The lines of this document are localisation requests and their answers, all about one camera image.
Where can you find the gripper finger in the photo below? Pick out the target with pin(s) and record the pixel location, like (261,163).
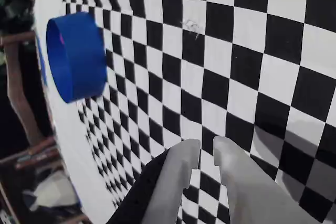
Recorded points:
(252,195)
(162,195)

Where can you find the blue round box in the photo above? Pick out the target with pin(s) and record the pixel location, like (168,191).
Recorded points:
(81,58)

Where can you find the black white checkerboard mat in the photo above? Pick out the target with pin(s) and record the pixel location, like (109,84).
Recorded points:
(210,77)

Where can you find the wooden chair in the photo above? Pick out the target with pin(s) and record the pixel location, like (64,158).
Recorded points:
(23,98)
(39,161)

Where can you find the blue tape strip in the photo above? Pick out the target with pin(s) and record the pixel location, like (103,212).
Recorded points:
(41,58)

